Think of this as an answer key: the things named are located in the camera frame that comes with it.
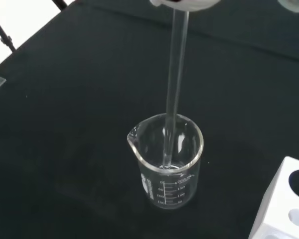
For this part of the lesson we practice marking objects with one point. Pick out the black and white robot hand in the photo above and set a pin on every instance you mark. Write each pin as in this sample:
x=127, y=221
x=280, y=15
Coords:
x=189, y=5

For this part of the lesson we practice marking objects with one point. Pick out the clear glass beaker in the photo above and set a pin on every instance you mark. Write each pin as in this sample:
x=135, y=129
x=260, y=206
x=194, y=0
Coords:
x=169, y=194

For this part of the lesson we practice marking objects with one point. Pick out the white test tube rack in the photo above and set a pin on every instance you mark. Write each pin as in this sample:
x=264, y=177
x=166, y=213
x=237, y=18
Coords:
x=274, y=199

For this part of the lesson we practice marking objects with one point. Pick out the black bench cloth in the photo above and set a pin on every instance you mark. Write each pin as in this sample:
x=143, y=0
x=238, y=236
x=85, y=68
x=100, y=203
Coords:
x=77, y=149

